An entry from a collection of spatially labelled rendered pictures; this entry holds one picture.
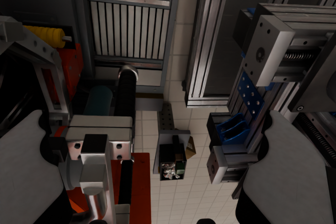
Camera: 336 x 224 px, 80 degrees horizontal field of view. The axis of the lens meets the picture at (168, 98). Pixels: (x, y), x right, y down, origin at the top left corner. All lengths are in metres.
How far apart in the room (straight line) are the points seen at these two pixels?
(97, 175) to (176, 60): 1.12
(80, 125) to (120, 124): 0.06
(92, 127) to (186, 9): 0.98
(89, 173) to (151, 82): 1.07
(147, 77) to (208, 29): 0.50
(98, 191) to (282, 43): 0.41
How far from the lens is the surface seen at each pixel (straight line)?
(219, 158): 0.79
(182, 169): 0.99
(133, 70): 0.44
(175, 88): 1.46
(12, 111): 0.69
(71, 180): 0.49
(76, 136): 0.31
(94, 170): 0.28
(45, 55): 0.59
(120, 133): 0.30
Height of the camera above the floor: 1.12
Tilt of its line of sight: 48 degrees down
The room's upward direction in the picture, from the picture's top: 172 degrees clockwise
